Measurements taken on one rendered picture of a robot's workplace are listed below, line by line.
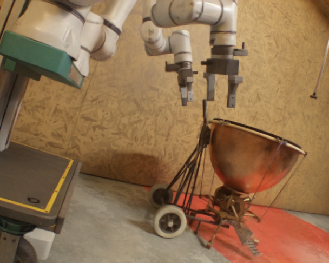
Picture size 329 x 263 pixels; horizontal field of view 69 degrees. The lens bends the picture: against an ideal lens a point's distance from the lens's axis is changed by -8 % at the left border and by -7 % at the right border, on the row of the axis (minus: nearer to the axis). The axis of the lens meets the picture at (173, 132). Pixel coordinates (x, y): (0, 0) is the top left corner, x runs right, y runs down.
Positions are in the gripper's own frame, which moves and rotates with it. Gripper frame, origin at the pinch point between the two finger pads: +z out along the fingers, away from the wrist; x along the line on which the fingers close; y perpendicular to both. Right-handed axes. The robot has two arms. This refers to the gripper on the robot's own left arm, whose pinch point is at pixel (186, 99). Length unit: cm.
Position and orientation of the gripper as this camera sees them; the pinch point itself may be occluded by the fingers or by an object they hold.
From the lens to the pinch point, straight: 122.9
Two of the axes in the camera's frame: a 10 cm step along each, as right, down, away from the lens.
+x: -1.6, 0.5, 9.9
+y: 9.8, -0.8, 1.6
